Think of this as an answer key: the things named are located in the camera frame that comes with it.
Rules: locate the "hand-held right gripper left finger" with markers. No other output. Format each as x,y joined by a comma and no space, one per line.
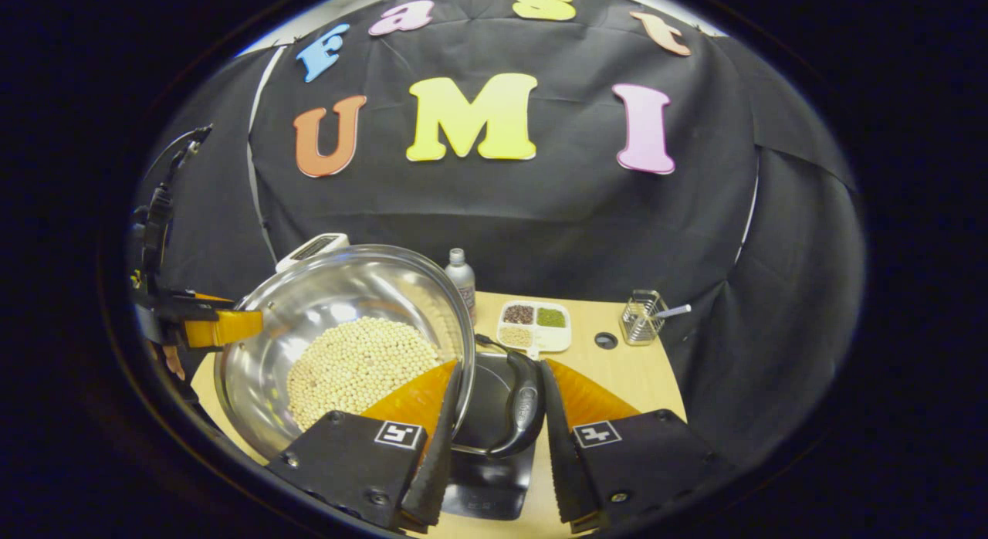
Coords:
440,446

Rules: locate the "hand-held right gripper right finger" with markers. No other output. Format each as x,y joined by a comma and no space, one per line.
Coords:
559,454

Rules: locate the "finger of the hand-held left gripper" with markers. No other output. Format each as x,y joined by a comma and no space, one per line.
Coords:
224,327

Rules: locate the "black induction cooktop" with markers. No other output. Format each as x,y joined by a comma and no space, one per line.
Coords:
486,485

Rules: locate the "stainless steel pot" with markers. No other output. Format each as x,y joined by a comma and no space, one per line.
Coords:
332,292

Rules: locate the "white divided tray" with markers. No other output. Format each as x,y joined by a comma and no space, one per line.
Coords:
557,340

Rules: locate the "pile of yellow soybeans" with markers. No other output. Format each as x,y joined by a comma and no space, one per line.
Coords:
355,369

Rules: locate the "white toaster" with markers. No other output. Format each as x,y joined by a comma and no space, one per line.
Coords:
312,247

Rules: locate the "black desk grommet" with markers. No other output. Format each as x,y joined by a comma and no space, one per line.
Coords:
606,340

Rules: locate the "pile of beige beans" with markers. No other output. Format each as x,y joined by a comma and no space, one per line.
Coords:
515,336

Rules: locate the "pile of green beans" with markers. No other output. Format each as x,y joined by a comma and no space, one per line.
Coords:
550,316

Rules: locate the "pile of dark red beans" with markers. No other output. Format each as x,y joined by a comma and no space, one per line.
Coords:
519,313

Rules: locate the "small bottle with label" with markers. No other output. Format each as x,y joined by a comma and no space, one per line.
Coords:
461,280

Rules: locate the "metal spoon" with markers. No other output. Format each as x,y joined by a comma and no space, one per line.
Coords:
675,311

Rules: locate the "black backdrop cloth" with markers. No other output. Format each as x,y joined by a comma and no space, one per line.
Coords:
540,215

